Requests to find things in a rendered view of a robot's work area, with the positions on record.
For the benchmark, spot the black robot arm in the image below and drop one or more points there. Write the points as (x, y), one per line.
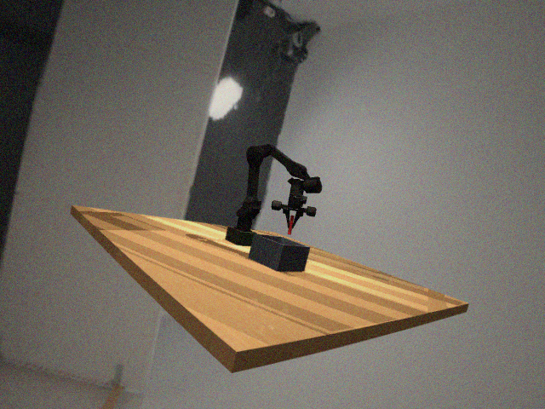
(251, 205)

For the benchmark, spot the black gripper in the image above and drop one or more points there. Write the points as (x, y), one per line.
(277, 205)

